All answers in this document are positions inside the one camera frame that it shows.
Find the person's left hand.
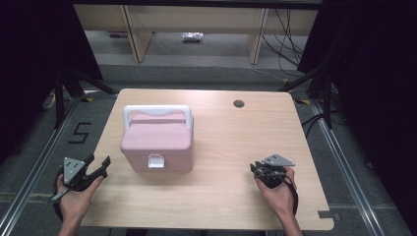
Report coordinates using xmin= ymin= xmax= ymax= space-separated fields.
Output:
xmin=56 ymin=174 xmax=104 ymax=226

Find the pink storage box white handle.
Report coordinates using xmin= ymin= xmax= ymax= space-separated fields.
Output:
xmin=119 ymin=104 xmax=195 ymax=173

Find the white floor object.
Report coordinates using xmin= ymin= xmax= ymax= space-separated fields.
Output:
xmin=43 ymin=92 xmax=57 ymax=110

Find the aluminium floor rail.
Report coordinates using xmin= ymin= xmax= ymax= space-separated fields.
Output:
xmin=309 ymin=97 xmax=385 ymax=236
xmin=0 ymin=96 xmax=83 ymax=236

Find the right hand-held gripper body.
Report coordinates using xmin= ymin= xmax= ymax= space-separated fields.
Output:
xmin=258 ymin=153 xmax=296 ymax=190

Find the black metal stand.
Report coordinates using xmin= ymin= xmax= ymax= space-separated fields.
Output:
xmin=278 ymin=65 xmax=333 ymax=130
xmin=53 ymin=67 xmax=117 ymax=129

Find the bundle of black cables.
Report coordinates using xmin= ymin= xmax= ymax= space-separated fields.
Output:
xmin=262 ymin=8 xmax=304 ymax=78

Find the person's right hand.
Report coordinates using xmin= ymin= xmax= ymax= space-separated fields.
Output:
xmin=255 ymin=166 xmax=297 ymax=219

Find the black curtain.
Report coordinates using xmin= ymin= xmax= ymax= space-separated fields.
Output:
xmin=296 ymin=0 xmax=417 ymax=227
xmin=0 ymin=0 xmax=102 ymax=165

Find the beige wooden desk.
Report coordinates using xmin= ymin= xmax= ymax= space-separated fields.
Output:
xmin=71 ymin=3 xmax=319 ymax=65

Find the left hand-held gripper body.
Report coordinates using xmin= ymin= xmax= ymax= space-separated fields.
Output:
xmin=50 ymin=156 xmax=95 ymax=203

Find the crumpled silver foil packet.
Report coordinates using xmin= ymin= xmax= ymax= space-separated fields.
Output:
xmin=181 ymin=31 xmax=205 ymax=43

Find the right hand-held gripper black cable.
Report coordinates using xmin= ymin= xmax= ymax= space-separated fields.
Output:
xmin=283 ymin=175 xmax=300 ymax=218

